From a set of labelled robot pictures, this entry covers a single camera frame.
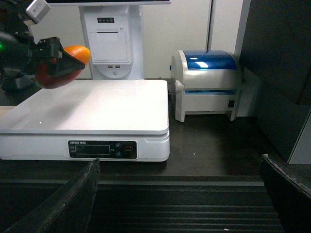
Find white POS terminal stand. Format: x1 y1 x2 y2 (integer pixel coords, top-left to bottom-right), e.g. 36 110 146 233
48 0 171 80

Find white blue label printer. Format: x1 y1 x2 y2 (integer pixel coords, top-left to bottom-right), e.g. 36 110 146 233
171 50 242 122

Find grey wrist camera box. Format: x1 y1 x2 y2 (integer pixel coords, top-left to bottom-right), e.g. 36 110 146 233
25 0 51 24

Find dark red mango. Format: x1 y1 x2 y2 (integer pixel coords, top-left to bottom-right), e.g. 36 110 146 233
35 45 91 89

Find black checkout counter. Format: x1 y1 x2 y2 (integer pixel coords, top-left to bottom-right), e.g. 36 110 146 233
0 86 311 233

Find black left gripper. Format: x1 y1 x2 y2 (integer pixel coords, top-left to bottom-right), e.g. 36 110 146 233
0 24 86 77

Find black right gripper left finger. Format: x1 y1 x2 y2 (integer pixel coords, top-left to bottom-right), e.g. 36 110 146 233
6 158 100 233

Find white electronic scale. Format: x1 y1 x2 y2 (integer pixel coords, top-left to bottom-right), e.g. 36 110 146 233
0 80 170 162

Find dark grey cabinet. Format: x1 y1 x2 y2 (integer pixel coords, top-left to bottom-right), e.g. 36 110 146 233
240 0 311 165

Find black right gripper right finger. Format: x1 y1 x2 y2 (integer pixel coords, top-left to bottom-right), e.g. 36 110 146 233
259 154 311 233

